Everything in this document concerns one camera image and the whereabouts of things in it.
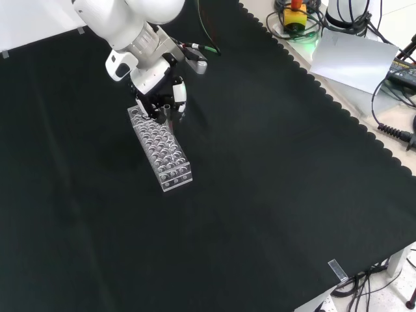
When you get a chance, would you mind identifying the clear tape strip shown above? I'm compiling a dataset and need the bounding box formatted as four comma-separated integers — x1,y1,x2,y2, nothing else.
327,259,349,284

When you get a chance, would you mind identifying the yellow stop button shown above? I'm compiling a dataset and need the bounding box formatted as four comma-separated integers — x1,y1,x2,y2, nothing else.
283,0,307,34

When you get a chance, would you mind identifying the pale board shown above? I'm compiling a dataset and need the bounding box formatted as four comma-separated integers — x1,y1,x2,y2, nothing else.
309,27,400,96

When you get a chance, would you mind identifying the green cable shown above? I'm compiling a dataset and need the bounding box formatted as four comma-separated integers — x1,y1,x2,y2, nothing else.
196,0,223,57

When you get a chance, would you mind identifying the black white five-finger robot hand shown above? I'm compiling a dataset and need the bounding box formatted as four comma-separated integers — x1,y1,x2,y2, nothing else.
104,48,189,127

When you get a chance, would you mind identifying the clear glass test tube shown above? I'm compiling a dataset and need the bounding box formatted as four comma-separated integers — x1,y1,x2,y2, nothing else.
162,104,174,131

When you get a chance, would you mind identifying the black cable bundle under bench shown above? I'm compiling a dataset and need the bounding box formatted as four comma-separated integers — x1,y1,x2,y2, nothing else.
330,263,393,312

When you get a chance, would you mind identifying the white bench leg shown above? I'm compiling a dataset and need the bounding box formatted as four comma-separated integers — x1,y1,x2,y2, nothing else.
387,241,416,278

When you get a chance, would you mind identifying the black power adapter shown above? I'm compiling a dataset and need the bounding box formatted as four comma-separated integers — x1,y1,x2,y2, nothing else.
385,59,416,86

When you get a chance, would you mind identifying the black tripod leg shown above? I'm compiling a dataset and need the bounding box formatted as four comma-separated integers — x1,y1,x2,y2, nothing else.
396,34,416,63

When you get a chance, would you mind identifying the black bench cloth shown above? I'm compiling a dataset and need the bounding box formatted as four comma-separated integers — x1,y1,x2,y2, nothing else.
0,0,416,312

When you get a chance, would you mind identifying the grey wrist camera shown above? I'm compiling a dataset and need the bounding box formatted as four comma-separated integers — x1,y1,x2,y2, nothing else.
183,47,209,76

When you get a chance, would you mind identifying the clear plastic test tube rack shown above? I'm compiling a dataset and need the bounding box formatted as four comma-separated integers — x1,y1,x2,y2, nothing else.
127,105,194,194

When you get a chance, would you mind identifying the black ribbed plug cable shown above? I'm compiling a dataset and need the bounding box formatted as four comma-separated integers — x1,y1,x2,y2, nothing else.
370,77,416,151

